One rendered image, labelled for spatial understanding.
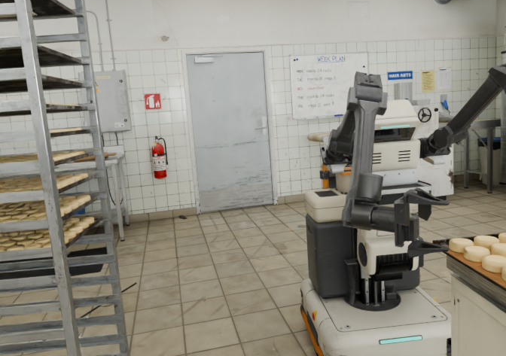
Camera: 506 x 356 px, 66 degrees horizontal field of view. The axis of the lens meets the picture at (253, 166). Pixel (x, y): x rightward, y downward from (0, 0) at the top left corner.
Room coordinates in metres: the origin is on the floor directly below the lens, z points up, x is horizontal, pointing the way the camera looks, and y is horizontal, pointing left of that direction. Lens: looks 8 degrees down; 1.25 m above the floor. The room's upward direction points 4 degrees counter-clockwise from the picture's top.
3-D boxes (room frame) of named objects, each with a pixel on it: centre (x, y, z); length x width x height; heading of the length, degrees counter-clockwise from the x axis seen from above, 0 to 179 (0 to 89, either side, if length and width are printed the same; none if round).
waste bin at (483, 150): (5.44, -3.50, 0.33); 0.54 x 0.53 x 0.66; 12
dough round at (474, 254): (0.80, -0.47, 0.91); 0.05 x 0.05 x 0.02
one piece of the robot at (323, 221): (1.95, -0.54, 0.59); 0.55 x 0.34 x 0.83; 94
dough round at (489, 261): (0.74, -0.47, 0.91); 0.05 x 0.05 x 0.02
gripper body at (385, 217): (0.84, -0.30, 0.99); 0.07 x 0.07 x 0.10; 49
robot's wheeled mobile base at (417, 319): (1.86, -0.55, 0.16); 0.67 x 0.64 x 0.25; 4
